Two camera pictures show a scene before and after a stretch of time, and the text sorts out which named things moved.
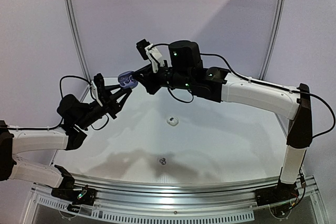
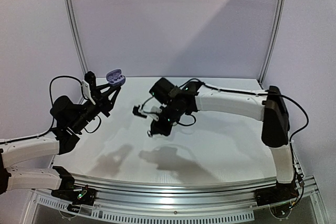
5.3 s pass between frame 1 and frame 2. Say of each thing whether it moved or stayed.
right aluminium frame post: stayed
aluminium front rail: stayed
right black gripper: moved
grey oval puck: moved
